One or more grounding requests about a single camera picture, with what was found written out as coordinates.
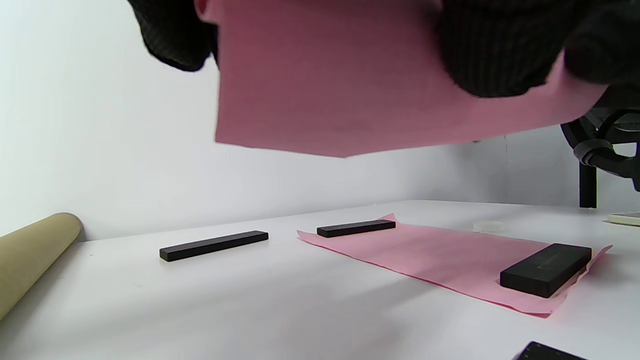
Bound white flat object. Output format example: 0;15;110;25
607;211;640;227

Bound brown cardboard mailing tube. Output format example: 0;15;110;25
0;212;84;321

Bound pink paper sheet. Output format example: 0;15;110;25
195;0;609;159
296;212;613;319

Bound person's left hand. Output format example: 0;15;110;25
127;0;568;99

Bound black rectangular weight bar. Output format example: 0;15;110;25
500;243;593;299
159;230;270;263
316;219;397;239
514;341;588;360

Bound person's right hand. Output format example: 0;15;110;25
565;0;640;110

